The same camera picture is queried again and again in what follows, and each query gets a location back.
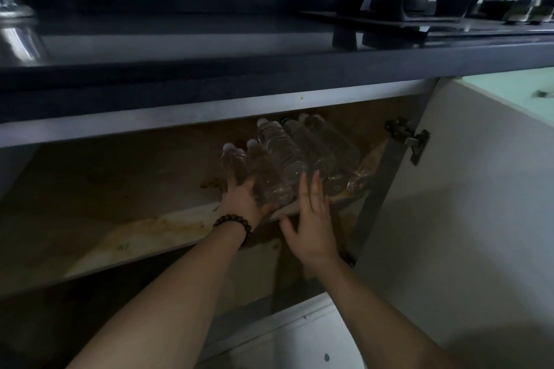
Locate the person's right hand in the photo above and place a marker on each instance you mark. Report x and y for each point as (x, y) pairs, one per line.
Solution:
(313, 234)

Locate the person's left hand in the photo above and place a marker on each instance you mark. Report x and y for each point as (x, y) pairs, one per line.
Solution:
(244, 204)

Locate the clear bottle white cap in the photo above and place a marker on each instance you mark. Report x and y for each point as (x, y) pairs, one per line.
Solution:
(233, 163)

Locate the green cabinet with wooden interior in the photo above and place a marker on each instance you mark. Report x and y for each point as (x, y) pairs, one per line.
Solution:
(454, 208)

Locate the person's right forearm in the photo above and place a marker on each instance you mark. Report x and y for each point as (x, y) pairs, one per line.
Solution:
(381, 321)

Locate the person's left forearm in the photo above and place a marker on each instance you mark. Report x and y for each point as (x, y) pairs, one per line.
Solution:
(173, 308)

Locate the black glass gas stove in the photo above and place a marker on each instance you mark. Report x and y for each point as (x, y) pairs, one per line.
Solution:
(433, 27)

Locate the right cupboard door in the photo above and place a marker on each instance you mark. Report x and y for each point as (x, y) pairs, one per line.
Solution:
(506, 87)

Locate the black burner grate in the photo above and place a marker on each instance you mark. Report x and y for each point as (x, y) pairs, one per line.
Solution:
(452, 1)
(510, 7)

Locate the steel utensil holder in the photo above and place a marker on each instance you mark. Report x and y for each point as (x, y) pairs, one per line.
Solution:
(17, 35)

